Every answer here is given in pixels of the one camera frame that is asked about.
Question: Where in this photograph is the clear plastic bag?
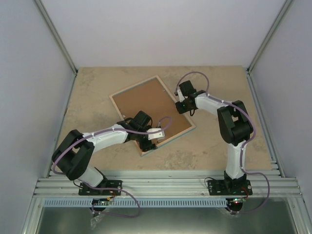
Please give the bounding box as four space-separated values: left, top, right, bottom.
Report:
90 214 103 230

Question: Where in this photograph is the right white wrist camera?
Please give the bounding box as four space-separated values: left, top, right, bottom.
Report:
174 88 185 102

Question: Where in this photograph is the blue wooden picture frame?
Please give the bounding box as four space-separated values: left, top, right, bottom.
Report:
108 75 197 157

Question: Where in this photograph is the brown cardboard backing board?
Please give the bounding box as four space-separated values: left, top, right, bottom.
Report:
112 78 193 153

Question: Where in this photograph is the left small circuit board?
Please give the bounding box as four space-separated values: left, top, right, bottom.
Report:
91 197 114 206

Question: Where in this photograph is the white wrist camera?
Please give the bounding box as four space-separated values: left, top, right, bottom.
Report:
147 128 165 140
174 88 185 102

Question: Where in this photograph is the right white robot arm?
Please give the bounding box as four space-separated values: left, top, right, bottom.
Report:
175 80 254 195

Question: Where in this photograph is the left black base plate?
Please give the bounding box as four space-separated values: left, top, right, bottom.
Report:
78 180 122 196

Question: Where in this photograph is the right small circuit board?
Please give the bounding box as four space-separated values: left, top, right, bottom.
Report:
229 197 246 204

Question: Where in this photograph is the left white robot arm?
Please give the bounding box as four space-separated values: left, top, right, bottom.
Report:
52 111 156 195

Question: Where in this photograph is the grey slotted cable duct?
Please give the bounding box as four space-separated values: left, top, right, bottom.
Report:
43 198 227 208

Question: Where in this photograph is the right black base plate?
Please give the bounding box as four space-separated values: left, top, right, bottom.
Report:
208 179 253 196

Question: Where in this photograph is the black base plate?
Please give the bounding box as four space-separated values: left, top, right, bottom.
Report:
208 179 253 196
78 180 122 196

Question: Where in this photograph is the aluminium rail base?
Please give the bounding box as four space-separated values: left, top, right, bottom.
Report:
34 164 302 198

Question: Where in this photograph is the right aluminium corner post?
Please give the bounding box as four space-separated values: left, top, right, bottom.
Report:
246 0 294 75

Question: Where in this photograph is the aluminium corner post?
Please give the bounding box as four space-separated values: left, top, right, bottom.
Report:
246 0 294 75
33 0 78 77

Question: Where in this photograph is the left aluminium corner post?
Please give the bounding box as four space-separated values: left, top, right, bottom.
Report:
33 0 78 77

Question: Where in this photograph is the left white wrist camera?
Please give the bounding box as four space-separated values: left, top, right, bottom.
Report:
147 128 165 140

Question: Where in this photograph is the small circuit board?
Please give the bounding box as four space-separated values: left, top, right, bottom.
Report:
91 197 114 206
229 197 246 204

